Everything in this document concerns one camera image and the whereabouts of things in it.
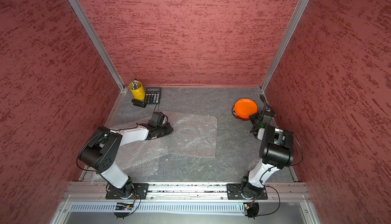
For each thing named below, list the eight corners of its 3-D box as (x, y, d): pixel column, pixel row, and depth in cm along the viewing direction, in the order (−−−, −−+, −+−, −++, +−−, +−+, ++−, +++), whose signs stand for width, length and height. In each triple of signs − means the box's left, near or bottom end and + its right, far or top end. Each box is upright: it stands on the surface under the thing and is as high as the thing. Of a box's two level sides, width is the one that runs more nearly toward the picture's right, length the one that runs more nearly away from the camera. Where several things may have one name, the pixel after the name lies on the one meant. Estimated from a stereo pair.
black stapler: (131, 104, 112) (129, 102, 110) (134, 101, 114) (132, 98, 112) (144, 108, 110) (143, 105, 108) (147, 104, 112) (146, 101, 110)
